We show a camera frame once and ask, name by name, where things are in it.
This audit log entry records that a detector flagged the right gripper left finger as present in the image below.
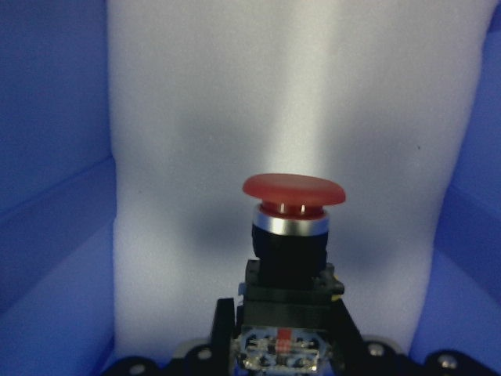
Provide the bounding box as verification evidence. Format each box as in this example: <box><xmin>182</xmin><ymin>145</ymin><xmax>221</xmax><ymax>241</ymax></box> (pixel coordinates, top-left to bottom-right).
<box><xmin>210</xmin><ymin>298</ymin><xmax>236</xmax><ymax>375</ymax></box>

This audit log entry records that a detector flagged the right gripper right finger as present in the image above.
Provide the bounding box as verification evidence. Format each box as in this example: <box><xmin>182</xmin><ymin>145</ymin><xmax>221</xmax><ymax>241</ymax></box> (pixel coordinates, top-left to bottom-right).
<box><xmin>321</xmin><ymin>295</ymin><xmax>366</xmax><ymax>375</ymax></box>

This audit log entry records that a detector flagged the red push button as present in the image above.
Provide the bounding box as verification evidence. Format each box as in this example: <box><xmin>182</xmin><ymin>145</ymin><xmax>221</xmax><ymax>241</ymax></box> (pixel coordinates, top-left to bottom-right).
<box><xmin>234</xmin><ymin>173</ymin><xmax>345</xmax><ymax>375</ymax></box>

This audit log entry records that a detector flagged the blue bin on right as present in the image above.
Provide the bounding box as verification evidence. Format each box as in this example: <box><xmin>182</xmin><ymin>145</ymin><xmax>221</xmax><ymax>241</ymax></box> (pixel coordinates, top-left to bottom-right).
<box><xmin>1</xmin><ymin>1</ymin><xmax>500</xmax><ymax>375</ymax></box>

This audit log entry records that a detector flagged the white foam in right bin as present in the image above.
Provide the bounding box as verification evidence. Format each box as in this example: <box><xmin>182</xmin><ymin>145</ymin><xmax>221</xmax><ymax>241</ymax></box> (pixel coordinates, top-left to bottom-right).
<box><xmin>107</xmin><ymin>1</ymin><xmax>497</xmax><ymax>360</ymax></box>

